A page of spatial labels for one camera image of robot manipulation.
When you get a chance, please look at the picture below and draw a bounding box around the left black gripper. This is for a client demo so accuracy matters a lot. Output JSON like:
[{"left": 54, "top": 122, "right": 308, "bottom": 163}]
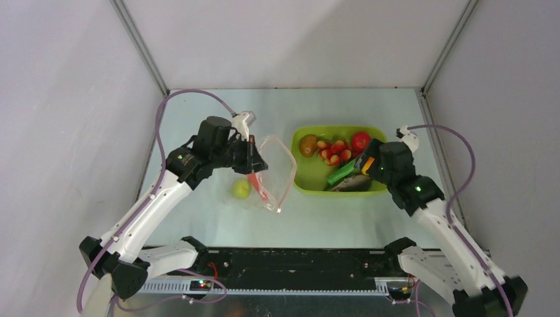
[{"left": 211, "top": 134, "right": 269, "bottom": 175}]

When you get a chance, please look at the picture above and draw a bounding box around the red chili pepper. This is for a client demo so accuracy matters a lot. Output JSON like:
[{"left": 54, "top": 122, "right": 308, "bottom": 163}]
[{"left": 247, "top": 174, "right": 268, "bottom": 202}]

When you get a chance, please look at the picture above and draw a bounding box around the yellow orange mango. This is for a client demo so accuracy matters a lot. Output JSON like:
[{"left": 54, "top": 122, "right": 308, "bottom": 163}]
[{"left": 361, "top": 157, "right": 375, "bottom": 176}]

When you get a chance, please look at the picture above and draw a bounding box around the clear zip top bag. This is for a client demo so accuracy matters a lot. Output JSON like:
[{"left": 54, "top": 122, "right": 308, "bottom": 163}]
[{"left": 229, "top": 134, "right": 298, "bottom": 214}]

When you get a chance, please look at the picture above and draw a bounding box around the green pear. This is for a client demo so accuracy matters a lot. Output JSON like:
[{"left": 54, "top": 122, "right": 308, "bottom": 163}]
[{"left": 230, "top": 178, "right": 252, "bottom": 199}]

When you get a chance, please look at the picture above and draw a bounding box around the red apple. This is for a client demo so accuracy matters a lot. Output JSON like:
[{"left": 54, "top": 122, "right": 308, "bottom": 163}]
[{"left": 351, "top": 131, "right": 372, "bottom": 153}]

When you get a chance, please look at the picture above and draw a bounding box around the green cucumber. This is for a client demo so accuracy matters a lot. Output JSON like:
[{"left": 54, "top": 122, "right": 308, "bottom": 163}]
[{"left": 327, "top": 158, "right": 357, "bottom": 186}]

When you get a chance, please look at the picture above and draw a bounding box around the green plastic bin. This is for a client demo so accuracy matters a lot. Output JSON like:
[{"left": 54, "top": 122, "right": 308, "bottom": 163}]
[{"left": 291, "top": 125, "right": 388, "bottom": 197}]

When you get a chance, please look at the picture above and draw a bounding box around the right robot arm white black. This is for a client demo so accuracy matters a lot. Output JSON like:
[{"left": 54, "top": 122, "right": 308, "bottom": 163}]
[{"left": 355, "top": 139, "right": 528, "bottom": 316}]

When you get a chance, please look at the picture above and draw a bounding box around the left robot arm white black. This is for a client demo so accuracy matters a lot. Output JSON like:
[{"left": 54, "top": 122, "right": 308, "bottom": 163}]
[{"left": 79, "top": 112, "right": 268, "bottom": 299}]

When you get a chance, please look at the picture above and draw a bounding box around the grey toy fish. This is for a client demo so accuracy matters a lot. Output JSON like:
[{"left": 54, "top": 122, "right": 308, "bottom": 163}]
[{"left": 326, "top": 174, "right": 372, "bottom": 192}]

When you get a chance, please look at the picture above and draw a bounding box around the brown kiwi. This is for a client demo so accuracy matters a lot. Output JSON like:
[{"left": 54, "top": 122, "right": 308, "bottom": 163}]
[{"left": 298, "top": 134, "right": 318, "bottom": 158}]

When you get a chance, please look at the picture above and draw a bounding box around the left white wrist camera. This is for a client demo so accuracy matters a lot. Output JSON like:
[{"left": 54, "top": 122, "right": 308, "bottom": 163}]
[{"left": 231, "top": 111, "right": 256, "bottom": 141}]

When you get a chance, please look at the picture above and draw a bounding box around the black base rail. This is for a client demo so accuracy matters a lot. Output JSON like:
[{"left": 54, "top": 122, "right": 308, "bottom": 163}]
[{"left": 188, "top": 248, "right": 413, "bottom": 291}]

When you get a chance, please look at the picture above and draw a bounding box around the right aluminium corner post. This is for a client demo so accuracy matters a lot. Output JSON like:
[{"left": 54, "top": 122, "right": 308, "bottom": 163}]
[{"left": 421, "top": 0, "right": 480, "bottom": 96}]

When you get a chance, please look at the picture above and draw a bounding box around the aluminium corner post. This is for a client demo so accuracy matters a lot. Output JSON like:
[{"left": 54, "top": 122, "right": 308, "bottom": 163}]
[
  {"left": 110, "top": 0, "right": 169, "bottom": 96},
  {"left": 421, "top": 0, "right": 480, "bottom": 96}
]

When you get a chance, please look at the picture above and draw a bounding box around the left aluminium corner post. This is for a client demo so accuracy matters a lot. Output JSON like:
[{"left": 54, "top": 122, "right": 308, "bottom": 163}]
[{"left": 110, "top": 0, "right": 169, "bottom": 96}]

